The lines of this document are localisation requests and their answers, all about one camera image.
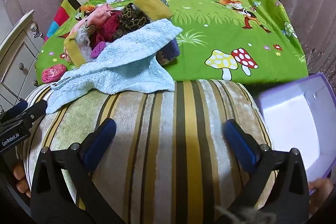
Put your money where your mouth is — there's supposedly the leopard print cloth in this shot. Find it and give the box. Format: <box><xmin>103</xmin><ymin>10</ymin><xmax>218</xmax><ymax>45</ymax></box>
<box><xmin>116</xmin><ymin>3</ymin><xmax>152</xmax><ymax>32</ymax></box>

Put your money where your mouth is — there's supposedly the light blue towel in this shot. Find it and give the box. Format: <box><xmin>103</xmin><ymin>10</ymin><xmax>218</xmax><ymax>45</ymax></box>
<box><xmin>46</xmin><ymin>18</ymin><xmax>183</xmax><ymax>114</ymax></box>

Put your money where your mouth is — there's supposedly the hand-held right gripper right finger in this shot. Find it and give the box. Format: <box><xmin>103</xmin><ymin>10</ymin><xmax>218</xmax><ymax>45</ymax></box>
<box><xmin>218</xmin><ymin>119</ymin><xmax>310</xmax><ymax>224</ymax></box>

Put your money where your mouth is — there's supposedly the dark red knit cloth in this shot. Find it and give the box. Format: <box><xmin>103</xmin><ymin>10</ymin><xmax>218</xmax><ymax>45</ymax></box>
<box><xmin>91</xmin><ymin>15</ymin><xmax>123</xmax><ymax>44</ymax></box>

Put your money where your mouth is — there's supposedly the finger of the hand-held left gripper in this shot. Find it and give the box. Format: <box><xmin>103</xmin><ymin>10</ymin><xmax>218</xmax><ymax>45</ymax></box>
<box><xmin>16</xmin><ymin>101</ymin><xmax>48</xmax><ymax>125</ymax></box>
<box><xmin>0</xmin><ymin>99</ymin><xmax>29</xmax><ymax>123</ymax></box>

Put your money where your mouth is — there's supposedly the striped velvet cushion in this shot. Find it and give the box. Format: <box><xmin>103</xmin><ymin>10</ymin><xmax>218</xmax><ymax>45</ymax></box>
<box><xmin>22</xmin><ymin>79</ymin><xmax>279</xmax><ymax>224</ymax></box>

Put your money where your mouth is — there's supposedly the white purple cardboard box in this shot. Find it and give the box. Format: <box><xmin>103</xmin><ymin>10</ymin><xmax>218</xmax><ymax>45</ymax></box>
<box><xmin>253</xmin><ymin>73</ymin><xmax>336</xmax><ymax>195</ymax></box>

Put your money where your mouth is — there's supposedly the pink flower-shaped cloth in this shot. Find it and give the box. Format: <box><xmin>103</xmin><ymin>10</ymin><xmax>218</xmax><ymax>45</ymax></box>
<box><xmin>41</xmin><ymin>64</ymin><xmax>67</xmax><ymax>84</ymax></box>

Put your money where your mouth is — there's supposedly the green cartoon printed bed sheet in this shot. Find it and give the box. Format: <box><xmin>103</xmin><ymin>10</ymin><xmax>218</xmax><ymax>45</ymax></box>
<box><xmin>35</xmin><ymin>0</ymin><xmax>309</xmax><ymax>83</ymax></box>

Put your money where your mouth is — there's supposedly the yellow cloth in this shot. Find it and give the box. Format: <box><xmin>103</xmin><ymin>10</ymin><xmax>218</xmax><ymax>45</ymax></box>
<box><xmin>64</xmin><ymin>0</ymin><xmax>173</xmax><ymax>67</ymax></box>

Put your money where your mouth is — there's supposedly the cream nightstand with drawers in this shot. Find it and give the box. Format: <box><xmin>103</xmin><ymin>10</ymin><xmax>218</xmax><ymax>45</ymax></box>
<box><xmin>0</xmin><ymin>9</ymin><xmax>44</xmax><ymax>109</ymax></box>

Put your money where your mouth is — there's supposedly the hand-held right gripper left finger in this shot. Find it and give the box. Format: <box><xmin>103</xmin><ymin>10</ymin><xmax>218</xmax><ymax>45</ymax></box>
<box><xmin>30</xmin><ymin>118</ymin><xmax>124</xmax><ymax>224</ymax></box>

